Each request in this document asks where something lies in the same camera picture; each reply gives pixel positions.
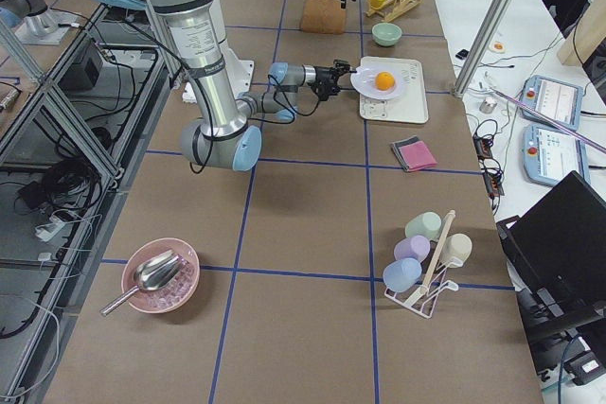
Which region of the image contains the white round plate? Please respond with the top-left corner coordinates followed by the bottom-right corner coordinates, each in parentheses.
top-left (350, 65), bottom-right (406, 100)

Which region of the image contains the orange fruit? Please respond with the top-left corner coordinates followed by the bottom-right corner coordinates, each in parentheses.
top-left (374, 71), bottom-right (395, 92)

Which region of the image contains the cream bear print tray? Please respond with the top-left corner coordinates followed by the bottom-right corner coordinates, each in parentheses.
top-left (350, 56), bottom-right (429, 124)

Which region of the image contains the brown wooden cutting board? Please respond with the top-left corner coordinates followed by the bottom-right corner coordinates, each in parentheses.
top-left (299, 0), bottom-right (347, 35)

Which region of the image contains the green ceramic bowl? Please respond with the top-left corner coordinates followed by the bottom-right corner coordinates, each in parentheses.
top-left (371, 23), bottom-right (402, 47)

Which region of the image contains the grey cleaning cloth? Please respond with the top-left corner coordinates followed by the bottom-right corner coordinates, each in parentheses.
top-left (391, 136), bottom-right (420, 171)

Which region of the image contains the pink cleaning cloth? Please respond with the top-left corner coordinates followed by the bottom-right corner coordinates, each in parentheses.
top-left (399, 141), bottom-right (437, 172)

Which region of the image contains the small metal weight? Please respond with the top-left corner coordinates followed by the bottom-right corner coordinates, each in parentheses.
top-left (479, 96), bottom-right (497, 114)

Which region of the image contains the fried egg toy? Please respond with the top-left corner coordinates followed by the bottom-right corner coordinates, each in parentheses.
top-left (489, 42), bottom-right (505, 54)

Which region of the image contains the light green tumbler cup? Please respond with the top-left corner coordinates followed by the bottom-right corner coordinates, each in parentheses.
top-left (404, 212), bottom-right (442, 240)

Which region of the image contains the purple tumbler cup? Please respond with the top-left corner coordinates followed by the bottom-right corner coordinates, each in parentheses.
top-left (394, 235), bottom-right (431, 262)

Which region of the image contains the beige tumbler cup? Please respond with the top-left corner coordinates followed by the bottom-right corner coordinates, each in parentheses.
top-left (439, 233), bottom-right (472, 265)

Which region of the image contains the blue tumbler cup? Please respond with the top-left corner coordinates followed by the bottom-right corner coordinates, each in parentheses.
top-left (383, 257), bottom-right (422, 293)

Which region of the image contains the far blue teach pendant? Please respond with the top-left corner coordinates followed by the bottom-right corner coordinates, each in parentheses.
top-left (520, 76), bottom-right (583, 131)

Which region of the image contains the blue teach pendant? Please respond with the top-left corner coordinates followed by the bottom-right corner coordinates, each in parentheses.
top-left (522, 124), bottom-right (591, 186)
top-left (520, 76), bottom-right (583, 131)

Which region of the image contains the near blue teach pendant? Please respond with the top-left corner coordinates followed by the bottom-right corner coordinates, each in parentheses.
top-left (522, 124), bottom-right (591, 186)

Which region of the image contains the black laptop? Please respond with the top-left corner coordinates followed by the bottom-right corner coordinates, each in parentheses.
top-left (495, 170), bottom-right (606, 348)

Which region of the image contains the metal scoop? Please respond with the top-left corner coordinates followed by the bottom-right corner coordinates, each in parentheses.
top-left (99, 250), bottom-right (184, 317)

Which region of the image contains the pink bowl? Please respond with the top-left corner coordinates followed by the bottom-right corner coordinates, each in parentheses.
top-left (121, 237), bottom-right (201, 314)

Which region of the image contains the aluminium frame post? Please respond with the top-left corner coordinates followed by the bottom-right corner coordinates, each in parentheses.
top-left (452, 0), bottom-right (511, 98)

